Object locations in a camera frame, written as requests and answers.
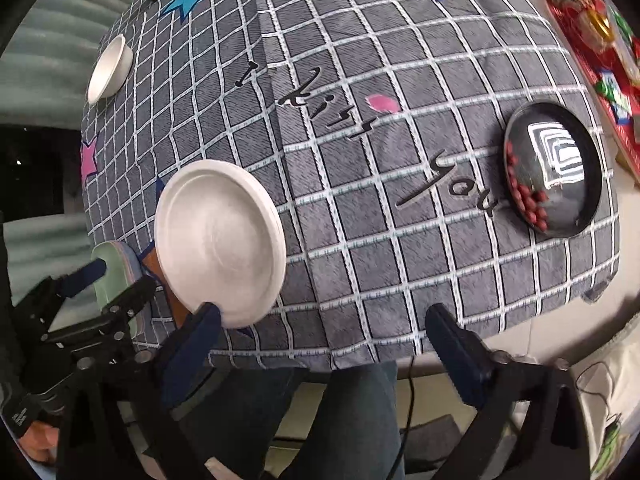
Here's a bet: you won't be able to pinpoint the red beans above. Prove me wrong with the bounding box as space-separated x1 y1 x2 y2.
505 140 552 234

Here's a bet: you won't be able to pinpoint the white printed cloth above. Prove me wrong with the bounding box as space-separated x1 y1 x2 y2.
570 324 640 480

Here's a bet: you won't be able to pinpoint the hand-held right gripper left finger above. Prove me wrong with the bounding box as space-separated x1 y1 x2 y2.
55 302 223 480

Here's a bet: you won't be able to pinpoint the green wrapped candy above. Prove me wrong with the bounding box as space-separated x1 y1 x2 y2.
595 72 633 123

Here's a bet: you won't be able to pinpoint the round steel plate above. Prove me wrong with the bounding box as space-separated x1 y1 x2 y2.
503 102 604 239

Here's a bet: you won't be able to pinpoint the green square plate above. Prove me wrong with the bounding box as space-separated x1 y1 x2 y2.
92 240 146 341

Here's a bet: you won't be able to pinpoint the grey checked tablecloth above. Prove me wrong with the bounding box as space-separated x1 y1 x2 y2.
80 0 622 374

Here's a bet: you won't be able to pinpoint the person's left hand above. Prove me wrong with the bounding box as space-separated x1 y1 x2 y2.
21 416 62 464

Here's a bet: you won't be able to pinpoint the pale green ribbed cover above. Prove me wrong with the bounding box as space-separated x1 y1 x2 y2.
0 0 151 311

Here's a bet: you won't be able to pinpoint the large white bowl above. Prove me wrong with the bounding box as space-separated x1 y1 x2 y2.
155 159 288 330

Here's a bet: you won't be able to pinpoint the gold lidded jar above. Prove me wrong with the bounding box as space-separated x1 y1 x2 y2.
580 7 617 43

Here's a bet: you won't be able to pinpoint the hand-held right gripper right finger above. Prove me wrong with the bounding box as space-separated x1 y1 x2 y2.
424 303 592 480

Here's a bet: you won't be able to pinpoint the black cable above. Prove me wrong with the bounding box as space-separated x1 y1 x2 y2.
397 355 417 480

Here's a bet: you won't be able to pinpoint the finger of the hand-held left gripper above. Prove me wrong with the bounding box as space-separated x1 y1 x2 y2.
42 275 159 352
20 259 109 332

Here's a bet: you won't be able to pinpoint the red tray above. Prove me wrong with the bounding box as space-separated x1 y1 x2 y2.
539 0 640 184

